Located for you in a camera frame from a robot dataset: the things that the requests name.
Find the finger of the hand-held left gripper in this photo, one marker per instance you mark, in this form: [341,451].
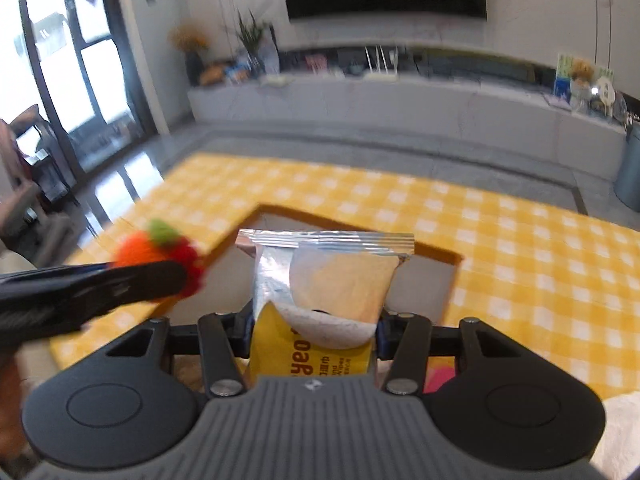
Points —
[150,280]

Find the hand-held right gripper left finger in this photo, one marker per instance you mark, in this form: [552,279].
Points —
[217,340]

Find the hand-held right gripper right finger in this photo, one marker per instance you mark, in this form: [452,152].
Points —
[410,345]

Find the crocheted orange and strawberry toy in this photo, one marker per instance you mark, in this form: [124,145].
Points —
[135,252]

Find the orange cardboard box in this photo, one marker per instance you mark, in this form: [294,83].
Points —
[425,285]

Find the yellow silver snack packet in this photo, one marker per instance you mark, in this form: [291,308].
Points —
[272,280]

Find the person's left forearm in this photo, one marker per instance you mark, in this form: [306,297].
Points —
[11,400]

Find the dark chair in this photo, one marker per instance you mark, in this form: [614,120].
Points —
[35,180]

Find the yellow checkered mat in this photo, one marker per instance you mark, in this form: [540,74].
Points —
[500,260]

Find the brown bread loaf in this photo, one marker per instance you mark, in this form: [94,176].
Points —
[212,75]

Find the dark vase with yellow flowers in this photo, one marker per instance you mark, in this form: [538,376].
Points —
[192,67]

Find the blue snack bag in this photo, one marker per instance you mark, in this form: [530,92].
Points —
[237,72]

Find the white cloth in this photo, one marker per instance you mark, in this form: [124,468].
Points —
[620,435]

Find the white paper sheet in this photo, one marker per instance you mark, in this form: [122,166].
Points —
[277,80]

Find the glass balcony door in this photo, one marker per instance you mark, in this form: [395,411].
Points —
[50,60]

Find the white marble television cabinet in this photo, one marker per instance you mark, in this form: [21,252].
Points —
[375,105]

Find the green plant in glass vase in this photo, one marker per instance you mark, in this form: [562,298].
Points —
[252,45]

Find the white router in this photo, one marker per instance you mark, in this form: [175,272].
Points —
[381,76]

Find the pink card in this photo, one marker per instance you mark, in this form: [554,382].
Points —
[316,62]

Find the grey-blue trash can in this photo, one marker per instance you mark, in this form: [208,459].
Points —
[630,170]

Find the blue tissue box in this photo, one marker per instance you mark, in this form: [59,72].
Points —
[563,89]

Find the white round fan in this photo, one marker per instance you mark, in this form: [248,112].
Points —
[603,91]

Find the green picture card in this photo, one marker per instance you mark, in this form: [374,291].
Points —
[565,62]

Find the brown teddy bear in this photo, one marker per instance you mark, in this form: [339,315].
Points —
[583,71]

